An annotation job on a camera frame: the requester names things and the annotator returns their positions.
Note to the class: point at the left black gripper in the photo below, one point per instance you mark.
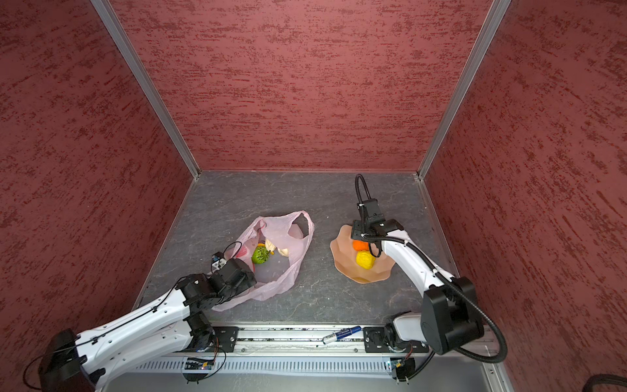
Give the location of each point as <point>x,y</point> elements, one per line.
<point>245,285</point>

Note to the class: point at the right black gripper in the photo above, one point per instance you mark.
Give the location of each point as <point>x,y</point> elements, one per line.
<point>356,229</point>

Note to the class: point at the fake orange fruit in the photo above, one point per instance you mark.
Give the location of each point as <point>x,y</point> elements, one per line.
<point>360,246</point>

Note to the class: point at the fake green fruit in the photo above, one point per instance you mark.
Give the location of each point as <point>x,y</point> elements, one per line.
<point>260,255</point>

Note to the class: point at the fake yellow lemon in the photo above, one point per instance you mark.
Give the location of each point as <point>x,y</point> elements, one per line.
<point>365,260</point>

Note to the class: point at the pink faceted plastic bowl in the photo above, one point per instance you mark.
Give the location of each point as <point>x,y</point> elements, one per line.
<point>344,258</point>

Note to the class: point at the pink translucent plastic bag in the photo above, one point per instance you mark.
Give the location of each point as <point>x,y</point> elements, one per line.
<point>293,231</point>

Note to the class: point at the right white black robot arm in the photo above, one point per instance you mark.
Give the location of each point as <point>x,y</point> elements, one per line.
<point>446,321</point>

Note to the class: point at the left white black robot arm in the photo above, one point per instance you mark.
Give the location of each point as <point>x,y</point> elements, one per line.
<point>175,322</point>

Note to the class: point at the fake yellow banana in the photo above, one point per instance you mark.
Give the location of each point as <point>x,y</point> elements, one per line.
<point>269,246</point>

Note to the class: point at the left small circuit board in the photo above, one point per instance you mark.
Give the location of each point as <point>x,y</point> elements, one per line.
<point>199,365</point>

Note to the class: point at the small circuit board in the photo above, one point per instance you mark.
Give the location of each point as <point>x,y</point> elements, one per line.
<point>401,369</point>
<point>199,365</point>

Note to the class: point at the blue white marker pen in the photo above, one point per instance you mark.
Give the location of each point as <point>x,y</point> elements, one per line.
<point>341,334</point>

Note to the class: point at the right small circuit board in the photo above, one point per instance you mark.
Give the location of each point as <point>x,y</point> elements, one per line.
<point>401,369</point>

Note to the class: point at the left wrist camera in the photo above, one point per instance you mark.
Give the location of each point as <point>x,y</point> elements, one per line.
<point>218,261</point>

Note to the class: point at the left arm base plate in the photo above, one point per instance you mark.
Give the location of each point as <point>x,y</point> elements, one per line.
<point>223,338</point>

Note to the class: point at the aluminium front rail frame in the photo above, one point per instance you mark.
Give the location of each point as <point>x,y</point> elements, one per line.
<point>292,350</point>

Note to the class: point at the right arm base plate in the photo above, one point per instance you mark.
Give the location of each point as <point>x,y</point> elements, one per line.
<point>383,340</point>

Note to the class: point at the right aluminium corner post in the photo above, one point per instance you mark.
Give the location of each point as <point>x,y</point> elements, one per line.
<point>491,24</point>

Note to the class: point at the aluminium corner post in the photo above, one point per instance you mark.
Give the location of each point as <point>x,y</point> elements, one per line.
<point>113,25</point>
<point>491,24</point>

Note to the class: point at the left aluminium corner post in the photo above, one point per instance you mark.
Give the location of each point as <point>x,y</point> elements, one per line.
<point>113,25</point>

